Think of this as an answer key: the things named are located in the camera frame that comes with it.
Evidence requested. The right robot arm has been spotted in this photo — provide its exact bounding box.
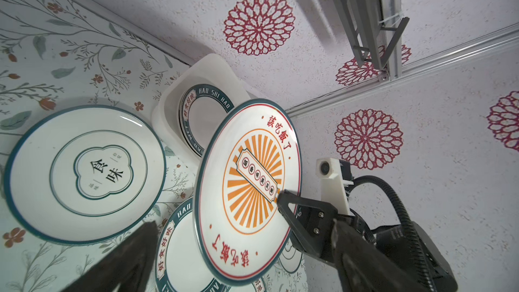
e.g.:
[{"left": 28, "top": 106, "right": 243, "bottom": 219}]
[{"left": 277, "top": 191, "right": 458, "bottom": 291}]

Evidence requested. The clover plate far right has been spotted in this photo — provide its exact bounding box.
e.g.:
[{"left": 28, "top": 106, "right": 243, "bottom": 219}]
[{"left": 278, "top": 239, "right": 303, "bottom": 274}]

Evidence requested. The white plastic bin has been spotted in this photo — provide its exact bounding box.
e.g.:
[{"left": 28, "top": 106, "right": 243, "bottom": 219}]
[{"left": 151, "top": 54, "right": 256, "bottom": 168}]

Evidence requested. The green rim lettered plate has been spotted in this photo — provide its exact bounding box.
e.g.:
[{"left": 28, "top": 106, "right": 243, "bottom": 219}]
[
  {"left": 178, "top": 84, "right": 235, "bottom": 157},
  {"left": 154, "top": 198, "right": 266, "bottom": 291}
]

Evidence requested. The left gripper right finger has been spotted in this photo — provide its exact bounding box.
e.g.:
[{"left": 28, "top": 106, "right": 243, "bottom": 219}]
[{"left": 331, "top": 220, "right": 424, "bottom": 291}]

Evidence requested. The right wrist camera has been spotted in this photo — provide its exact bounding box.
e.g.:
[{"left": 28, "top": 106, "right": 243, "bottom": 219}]
[{"left": 316, "top": 158, "right": 354, "bottom": 216}]

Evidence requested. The orange sunburst plate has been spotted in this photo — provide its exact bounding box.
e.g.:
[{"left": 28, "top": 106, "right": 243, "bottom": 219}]
[{"left": 193, "top": 99, "right": 302, "bottom": 286}]

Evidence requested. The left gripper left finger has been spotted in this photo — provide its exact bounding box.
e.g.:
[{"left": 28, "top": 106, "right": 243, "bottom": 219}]
[{"left": 64, "top": 222, "right": 158, "bottom": 291}]

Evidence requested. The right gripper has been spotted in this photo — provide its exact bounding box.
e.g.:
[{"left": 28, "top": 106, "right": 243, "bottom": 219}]
[{"left": 277, "top": 190, "right": 389, "bottom": 266}]

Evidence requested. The green clover centre plate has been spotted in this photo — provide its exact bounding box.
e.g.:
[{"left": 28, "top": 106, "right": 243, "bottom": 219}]
[{"left": 4, "top": 105, "right": 166, "bottom": 245}]

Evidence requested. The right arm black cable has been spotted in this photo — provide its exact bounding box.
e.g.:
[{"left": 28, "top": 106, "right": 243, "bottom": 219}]
[{"left": 350, "top": 175, "right": 439, "bottom": 292}]

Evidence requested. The grey slotted wall shelf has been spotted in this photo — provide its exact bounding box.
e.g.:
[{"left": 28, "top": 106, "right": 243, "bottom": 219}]
[{"left": 332, "top": 0, "right": 410, "bottom": 82}]

